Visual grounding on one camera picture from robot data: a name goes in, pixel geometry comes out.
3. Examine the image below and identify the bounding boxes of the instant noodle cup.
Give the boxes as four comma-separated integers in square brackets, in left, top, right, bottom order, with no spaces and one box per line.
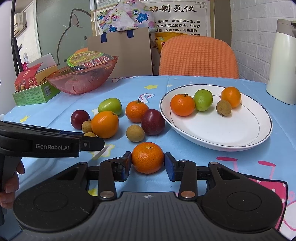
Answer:
[67,51,113,71]

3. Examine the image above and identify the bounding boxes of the person's left hand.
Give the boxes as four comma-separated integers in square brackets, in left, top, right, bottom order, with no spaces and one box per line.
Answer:
[0,161,25,209]

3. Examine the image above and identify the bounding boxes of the mandarin with stem on plate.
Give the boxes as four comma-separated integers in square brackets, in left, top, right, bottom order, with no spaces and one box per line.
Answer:
[170,94,195,117]

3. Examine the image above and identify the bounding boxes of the wall air conditioner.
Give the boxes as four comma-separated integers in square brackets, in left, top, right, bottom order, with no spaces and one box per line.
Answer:
[14,11,27,37]

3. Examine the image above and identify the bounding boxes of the large smooth orange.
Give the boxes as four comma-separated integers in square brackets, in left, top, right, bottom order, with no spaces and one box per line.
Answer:
[91,111,119,139]

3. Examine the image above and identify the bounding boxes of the green jujube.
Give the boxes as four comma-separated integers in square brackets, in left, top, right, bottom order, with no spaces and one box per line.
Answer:
[98,98,122,116]
[194,89,213,111]

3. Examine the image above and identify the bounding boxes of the floral cloth bag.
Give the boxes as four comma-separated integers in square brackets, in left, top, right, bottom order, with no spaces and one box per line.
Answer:
[97,0,157,33]

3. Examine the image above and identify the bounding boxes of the orange at plate back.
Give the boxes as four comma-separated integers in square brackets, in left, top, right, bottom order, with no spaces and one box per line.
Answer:
[220,87,241,108]

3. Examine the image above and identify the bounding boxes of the dark red plum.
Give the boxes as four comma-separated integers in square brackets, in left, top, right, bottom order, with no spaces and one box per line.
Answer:
[141,109,166,136]
[70,110,90,130]

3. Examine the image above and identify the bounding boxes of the white thermos jug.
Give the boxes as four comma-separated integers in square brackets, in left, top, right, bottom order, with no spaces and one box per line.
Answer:
[266,19,296,105]

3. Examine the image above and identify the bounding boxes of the yellow snack bag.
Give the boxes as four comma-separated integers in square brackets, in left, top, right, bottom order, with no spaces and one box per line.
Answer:
[154,32,186,54]

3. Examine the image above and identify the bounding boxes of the brown longan on plate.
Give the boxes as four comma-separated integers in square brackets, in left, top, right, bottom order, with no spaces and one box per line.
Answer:
[216,100,232,116]

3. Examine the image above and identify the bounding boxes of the mandarin orange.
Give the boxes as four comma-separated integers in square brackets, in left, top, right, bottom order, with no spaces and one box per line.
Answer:
[132,142,165,174]

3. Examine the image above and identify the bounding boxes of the blue patterned tablecloth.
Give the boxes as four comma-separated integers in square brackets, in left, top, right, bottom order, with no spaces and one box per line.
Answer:
[4,76,295,239]

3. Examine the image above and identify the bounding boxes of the framed chinese text poster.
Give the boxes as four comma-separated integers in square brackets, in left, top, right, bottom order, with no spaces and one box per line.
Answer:
[91,1,215,37]

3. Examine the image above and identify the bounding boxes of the pink plastic bowl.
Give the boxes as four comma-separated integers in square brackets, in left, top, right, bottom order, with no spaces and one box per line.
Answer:
[47,56,118,95]

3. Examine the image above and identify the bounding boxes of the brown cardboard box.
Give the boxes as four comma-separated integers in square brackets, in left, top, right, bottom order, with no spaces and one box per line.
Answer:
[88,28,153,78]

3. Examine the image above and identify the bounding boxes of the green jujube on plate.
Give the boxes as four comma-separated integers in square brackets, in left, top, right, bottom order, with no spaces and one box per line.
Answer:
[194,89,213,111]

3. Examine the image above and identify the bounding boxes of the red snack box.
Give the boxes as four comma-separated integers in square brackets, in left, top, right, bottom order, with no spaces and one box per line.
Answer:
[15,63,41,92]

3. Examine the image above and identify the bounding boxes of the mandarin with stem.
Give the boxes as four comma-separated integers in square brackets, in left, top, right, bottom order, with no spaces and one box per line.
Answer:
[170,94,195,117]
[125,98,149,123]

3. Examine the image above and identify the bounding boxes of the green cardboard box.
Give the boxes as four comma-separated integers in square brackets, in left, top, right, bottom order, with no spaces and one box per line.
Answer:
[13,81,61,106]

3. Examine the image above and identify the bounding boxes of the small longan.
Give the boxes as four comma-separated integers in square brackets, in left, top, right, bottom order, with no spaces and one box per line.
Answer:
[81,120,92,133]

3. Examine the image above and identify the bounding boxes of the brown longan table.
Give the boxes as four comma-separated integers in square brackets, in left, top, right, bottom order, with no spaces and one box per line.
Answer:
[126,125,145,142]

